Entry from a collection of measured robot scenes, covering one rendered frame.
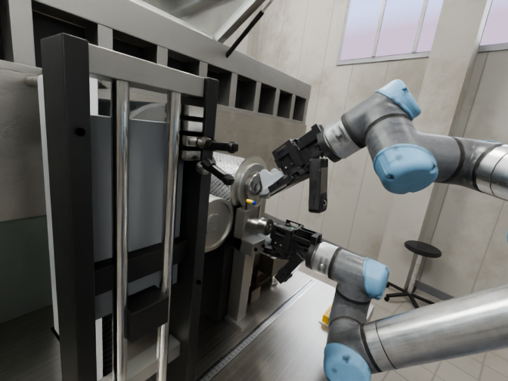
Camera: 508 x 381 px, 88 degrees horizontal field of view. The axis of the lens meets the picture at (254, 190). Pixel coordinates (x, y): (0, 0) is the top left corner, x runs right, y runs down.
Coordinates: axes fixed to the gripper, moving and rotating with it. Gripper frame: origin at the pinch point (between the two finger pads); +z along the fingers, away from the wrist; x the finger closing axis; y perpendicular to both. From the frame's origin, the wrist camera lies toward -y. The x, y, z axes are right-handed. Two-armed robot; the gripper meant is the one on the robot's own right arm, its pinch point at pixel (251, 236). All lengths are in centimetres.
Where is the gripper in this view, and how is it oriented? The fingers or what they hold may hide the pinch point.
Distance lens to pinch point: 75.7
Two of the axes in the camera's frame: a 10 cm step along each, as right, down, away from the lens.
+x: -6.1, 1.1, -7.9
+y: 1.2, -9.7, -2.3
